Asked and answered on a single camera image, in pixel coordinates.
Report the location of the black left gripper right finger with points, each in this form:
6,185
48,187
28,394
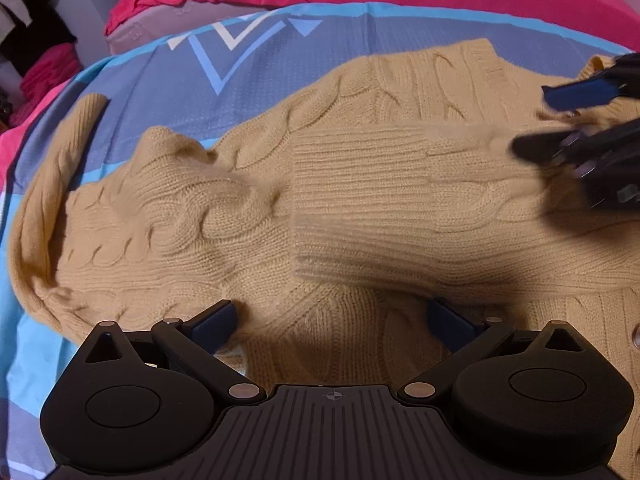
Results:
468,338

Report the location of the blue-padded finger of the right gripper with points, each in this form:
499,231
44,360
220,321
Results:
586,93

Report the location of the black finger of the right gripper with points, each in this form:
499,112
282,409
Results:
546,147

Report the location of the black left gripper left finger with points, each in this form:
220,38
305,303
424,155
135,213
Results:
191,347

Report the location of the beige cable-knit sweater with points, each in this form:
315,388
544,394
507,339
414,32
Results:
330,221

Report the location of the red clothes pile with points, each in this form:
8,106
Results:
55,66

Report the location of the blue grey patterned bedspread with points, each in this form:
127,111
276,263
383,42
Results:
205,81

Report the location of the mauve quilted mattress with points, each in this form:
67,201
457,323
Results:
161,21

